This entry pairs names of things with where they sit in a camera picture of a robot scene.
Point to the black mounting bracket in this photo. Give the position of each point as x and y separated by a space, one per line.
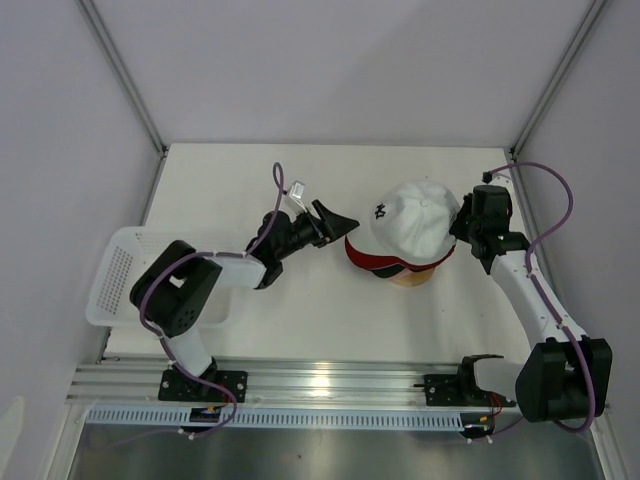
441 390
176 387

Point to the red cap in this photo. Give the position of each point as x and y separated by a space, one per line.
372 262

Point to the white slotted cable duct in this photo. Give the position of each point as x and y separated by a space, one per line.
279 418

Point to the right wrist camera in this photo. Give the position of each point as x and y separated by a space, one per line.
497 179

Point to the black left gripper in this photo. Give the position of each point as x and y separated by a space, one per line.
329 227

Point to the black right mounting bracket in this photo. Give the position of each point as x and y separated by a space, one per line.
441 390

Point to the dark green cap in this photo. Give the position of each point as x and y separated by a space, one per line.
389 272

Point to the white cap black logo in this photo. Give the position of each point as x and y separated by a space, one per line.
411 222

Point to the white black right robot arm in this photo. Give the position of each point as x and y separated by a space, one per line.
566 374

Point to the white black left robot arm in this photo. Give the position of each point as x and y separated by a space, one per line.
172 293

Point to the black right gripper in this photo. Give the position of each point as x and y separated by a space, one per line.
455 228

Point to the wooden hat stand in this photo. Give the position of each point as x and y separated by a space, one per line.
419 278

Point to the white plastic bin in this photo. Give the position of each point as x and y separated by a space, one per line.
130 252

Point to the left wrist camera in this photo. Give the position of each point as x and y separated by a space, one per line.
294 197

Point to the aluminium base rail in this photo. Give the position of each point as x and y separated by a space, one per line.
296 384

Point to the aluminium frame post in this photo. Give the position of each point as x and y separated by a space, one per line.
99 29
567 60

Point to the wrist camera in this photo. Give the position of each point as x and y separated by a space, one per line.
497 179
294 197

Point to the aluminium frame post right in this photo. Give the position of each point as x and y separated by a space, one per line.
567 60

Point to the black left mounting bracket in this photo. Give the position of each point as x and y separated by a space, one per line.
176 387

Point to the aluminium frame post left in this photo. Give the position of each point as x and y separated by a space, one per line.
99 29

